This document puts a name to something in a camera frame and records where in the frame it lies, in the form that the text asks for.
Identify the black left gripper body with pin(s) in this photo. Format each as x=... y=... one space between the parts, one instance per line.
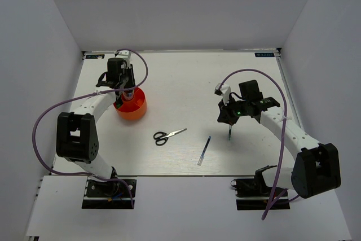
x=128 y=78

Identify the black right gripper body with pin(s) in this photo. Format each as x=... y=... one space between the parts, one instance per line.
x=234 y=109

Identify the green clear pen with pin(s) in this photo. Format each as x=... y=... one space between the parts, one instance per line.
x=229 y=132

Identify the blue clear pen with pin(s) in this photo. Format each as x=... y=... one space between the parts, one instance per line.
x=199 y=163

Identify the black handled scissors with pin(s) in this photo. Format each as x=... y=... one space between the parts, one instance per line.
x=161 y=138

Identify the yellow cap black highlighter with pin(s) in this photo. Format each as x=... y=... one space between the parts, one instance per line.
x=128 y=95

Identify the green cap black highlighter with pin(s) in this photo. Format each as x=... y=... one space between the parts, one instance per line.
x=118 y=103

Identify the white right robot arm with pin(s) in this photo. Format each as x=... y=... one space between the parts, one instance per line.
x=316 y=166

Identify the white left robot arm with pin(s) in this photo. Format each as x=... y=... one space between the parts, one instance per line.
x=77 y=137

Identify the left blue table label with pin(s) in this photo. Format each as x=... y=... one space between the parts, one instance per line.
x=94 y=56

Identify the blue table label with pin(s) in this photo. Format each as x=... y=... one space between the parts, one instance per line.
x=264 y=55
x=94 y=56

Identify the orange round organizer container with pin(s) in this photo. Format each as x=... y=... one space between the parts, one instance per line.
x=135 y=109

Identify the right blue table label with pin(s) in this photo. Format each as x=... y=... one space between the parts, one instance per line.
x=264 y=55

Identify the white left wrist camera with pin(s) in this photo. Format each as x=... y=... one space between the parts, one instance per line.
x=125 y=55

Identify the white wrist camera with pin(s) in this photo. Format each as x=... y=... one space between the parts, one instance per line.
x=125 y=55
x=224 y=92

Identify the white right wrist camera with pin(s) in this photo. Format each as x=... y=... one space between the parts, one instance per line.
x=224 y=92

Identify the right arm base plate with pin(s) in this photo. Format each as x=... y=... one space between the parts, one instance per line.
x=251 y=198

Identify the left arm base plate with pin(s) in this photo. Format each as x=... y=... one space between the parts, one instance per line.
x=100 y=195

